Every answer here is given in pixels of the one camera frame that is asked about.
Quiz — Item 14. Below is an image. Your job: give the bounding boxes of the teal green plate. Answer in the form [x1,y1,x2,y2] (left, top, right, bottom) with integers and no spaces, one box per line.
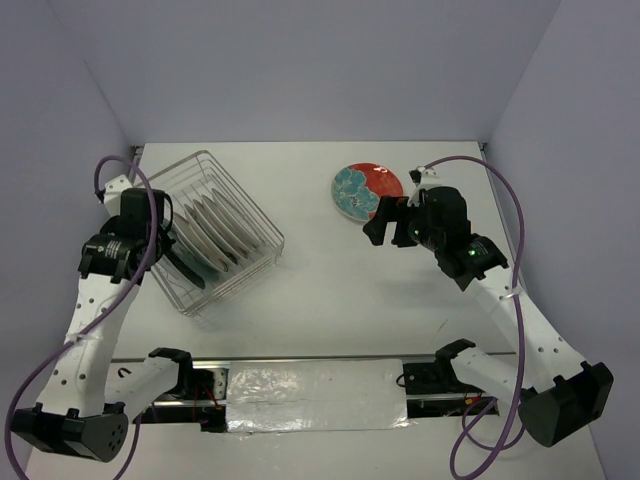
[173,214,226,272]

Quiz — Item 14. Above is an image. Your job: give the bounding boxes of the silver foil sheet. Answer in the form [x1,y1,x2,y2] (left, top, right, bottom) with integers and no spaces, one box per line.
[226,359,409,433]

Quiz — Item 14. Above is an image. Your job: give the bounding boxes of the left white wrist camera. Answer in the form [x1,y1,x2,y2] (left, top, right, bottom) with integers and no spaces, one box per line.
[93,173,132,217]

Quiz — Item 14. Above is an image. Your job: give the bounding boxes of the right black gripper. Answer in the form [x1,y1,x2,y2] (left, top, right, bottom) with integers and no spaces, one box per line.
[362,195,443,252]

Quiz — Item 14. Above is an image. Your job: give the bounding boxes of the red teal floral plate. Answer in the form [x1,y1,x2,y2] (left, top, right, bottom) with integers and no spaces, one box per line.
[330,162,404,223]

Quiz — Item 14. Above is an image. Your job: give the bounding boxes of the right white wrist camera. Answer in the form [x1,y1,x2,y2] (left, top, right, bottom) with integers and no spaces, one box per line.
[407,166,442,207]

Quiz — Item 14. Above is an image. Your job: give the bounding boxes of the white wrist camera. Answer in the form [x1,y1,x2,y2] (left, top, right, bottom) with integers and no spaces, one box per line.
[93,173,132,217]
[407,166,442,207]

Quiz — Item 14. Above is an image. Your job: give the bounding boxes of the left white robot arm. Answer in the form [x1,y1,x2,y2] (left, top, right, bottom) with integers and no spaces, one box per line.
[9,188,196,462]

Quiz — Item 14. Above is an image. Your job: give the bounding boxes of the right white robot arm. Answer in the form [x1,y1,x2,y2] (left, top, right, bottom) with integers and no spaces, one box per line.
[363,186,614,447]

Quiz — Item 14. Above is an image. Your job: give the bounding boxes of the wire dish rack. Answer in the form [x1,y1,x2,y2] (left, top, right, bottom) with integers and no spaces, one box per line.
[135,150,285,316]

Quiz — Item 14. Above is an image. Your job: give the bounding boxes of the metal base rail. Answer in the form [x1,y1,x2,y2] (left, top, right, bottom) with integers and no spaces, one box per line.
[143,358,489,434]

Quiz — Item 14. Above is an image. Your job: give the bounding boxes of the white plate in rack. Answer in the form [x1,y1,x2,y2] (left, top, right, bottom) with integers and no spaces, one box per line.
[184,205,236,270]

